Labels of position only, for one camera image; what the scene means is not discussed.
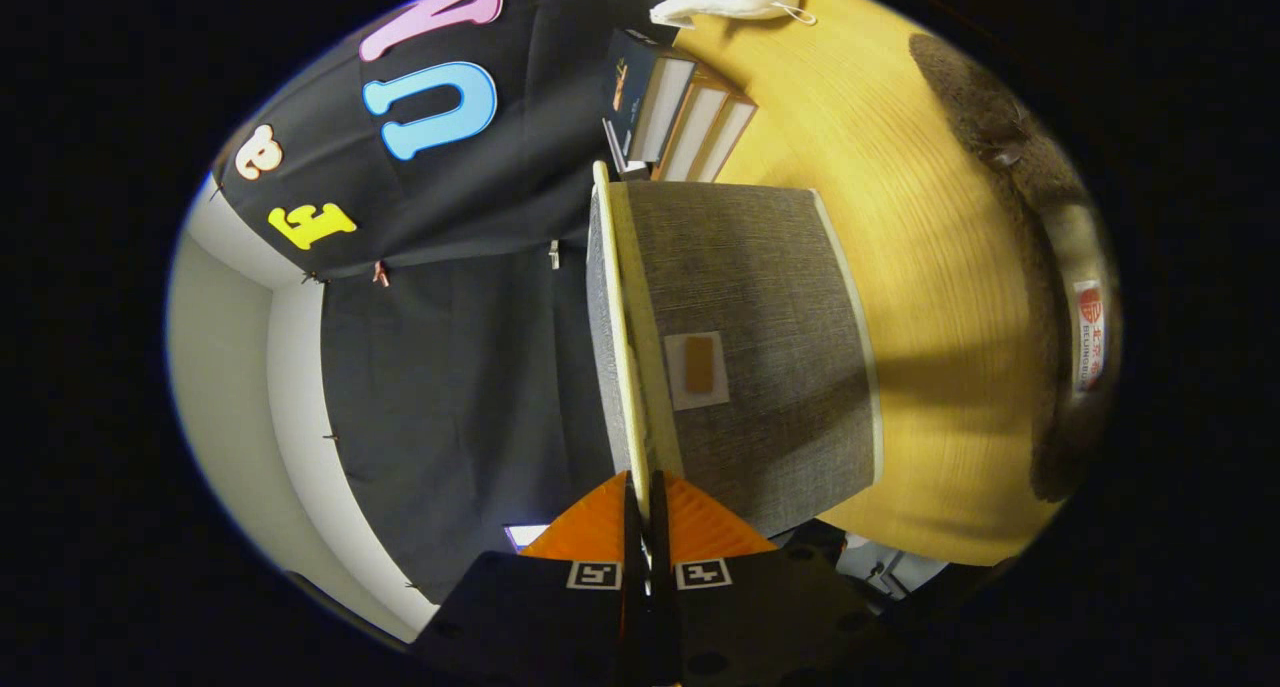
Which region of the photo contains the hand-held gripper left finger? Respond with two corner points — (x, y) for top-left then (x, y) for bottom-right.
(412, 471), (651, 687)

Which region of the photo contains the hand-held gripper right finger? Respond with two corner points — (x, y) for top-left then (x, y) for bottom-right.
(650, 470), (901, 687)

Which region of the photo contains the grey fabric storage box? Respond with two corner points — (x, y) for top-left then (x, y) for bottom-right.
(585, 160), (886, 538)

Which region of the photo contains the brown fuzzy shoe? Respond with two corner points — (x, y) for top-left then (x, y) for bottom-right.
(908, 32), (1119, 505)

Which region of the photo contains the brown book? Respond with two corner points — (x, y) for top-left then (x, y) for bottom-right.
(655, 67), (736, 183)
(700, 95), (758, 183)

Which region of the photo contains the dark blue book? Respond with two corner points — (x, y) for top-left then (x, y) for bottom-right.
(602, 29), (698, 165)

